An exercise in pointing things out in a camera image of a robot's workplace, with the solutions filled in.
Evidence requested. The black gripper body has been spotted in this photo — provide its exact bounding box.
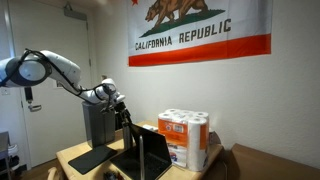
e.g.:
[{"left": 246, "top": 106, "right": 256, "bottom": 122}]
[{"left": 114, "top": 101, "right": 132, "bottom": 118}]

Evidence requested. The black laptop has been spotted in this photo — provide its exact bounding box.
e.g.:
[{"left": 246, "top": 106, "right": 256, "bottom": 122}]
[{"left": 109, "top": 123, "right": 173, "bottom": 180}]

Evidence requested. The stainless steel tumbler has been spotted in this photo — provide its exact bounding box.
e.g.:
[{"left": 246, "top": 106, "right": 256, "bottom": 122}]
[{"left": 121, "top": 121, "right": 134, "bottom": 152}]

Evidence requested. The gray plastic trash bin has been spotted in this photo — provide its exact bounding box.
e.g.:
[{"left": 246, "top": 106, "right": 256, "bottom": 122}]
[{"left": 81, "top": 100, "right": 117, "bottom": 149}]

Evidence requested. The black flat mat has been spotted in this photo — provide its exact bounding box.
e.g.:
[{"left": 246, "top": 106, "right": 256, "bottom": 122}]
[{"left": 67, "top": 144, "right": 119, "bottom": 176}]

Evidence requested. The dark marker bundle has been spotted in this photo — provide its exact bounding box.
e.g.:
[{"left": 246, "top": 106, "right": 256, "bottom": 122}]
[{"left": 103, "top": 169, "right": 123, "bottom": 180}]

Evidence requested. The orange paper towel pack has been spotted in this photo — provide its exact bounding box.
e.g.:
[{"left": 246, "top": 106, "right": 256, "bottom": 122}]
[{"left": 157, "top": 108, "right": 211, "bottom": 173}]

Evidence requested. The white door with closer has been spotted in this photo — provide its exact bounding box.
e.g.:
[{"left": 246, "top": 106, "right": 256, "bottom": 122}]
[{"left": 7, "top": 0, "right": 98, "bottom": 168}]

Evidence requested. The gray door closer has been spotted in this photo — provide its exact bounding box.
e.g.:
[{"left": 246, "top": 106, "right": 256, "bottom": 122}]
[{"left": 62, "top": 2, "right": 89, "bottom": 22}]

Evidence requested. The California Republic flag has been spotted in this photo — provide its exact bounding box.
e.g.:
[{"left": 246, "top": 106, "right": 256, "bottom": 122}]
[{"left": 127, "top": 0, "right": 274, "bottom": 68}]

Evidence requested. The gray metal shelf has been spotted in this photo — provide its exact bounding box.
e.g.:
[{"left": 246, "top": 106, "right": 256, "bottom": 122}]
[{"left": 0, "top": 131, "right": 22, "bottom": 180}]

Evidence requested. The thin metal wire stand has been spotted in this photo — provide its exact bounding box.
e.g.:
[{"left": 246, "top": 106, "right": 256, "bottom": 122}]
[{"left": 138, "top": 134, "right": 147, "bottom": 180}]

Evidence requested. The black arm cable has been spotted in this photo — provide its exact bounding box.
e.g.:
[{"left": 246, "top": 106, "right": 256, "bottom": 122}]
[{"left": 0, "top": 48, "right": 118, "bottom": 114}]

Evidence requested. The silver door lever handle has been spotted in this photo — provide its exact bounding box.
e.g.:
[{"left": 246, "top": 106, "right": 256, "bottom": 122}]
[{"left": 27, "top": 103, "right": 43, "bottom": 113}]

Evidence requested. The white wall switch plate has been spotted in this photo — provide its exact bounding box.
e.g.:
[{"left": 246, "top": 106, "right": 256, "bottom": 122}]
[{"left": 0, "top": 86, "right": 11, "bottom": 97}]

